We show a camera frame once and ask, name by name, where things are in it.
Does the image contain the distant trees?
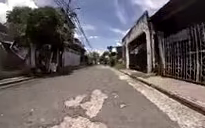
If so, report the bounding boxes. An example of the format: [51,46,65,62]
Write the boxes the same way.
[89,49,120,67]

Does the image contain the building with arched front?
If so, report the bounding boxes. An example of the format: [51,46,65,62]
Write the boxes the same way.
[121,10,158,75]

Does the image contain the grey concrete road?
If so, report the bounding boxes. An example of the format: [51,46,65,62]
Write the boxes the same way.
[0,64,205,128]

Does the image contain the group of trees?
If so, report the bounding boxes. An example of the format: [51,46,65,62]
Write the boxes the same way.
[5,5,77,74]

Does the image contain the concrete pavement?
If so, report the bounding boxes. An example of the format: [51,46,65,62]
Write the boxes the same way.
[0,74,35,90]
[118,68,205,118]

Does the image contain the building with metal grille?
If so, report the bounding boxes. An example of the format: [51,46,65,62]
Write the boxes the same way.
[149,0,205,88]

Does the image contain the dark low building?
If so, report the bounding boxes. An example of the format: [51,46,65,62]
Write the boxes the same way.
[0,16,32,82]

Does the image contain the grey wall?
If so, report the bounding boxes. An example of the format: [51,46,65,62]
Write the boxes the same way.
[61,47,83,68]

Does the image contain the overhead wires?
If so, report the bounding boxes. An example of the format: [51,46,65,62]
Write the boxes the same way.
[53,0,94,51]

